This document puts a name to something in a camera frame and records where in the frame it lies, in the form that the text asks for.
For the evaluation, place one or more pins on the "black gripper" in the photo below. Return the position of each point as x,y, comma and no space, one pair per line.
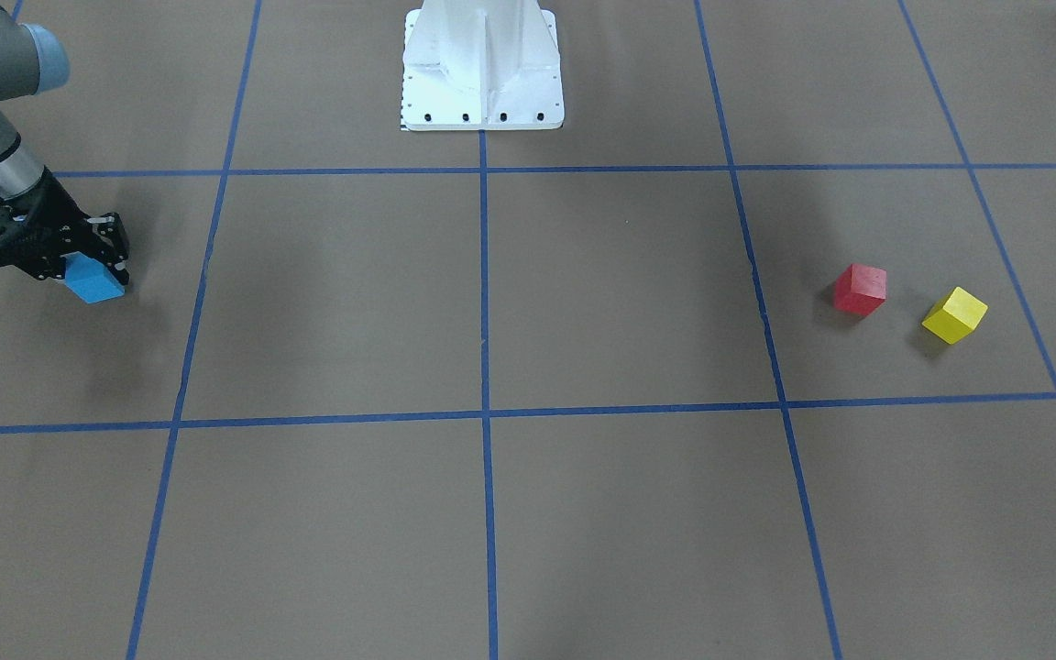
58,216

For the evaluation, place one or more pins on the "blue wooden block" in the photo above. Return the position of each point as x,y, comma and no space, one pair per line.
90,279

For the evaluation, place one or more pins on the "red wooden block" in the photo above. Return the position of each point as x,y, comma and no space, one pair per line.
860,290

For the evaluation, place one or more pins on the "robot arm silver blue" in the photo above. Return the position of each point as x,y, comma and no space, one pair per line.
32,61

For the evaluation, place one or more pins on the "yellow wooden block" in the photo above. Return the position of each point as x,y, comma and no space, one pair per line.
955,316

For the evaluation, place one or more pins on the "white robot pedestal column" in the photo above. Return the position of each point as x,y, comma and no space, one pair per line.
481,66

